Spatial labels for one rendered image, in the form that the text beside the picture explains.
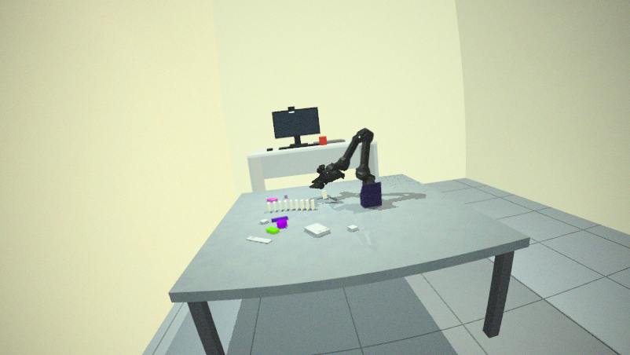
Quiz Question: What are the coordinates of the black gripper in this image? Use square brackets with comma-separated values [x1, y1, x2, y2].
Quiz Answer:
[310, 170, 335, 189]

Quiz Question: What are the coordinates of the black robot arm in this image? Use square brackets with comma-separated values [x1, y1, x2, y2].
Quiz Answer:
[317, 128, 375, 185]

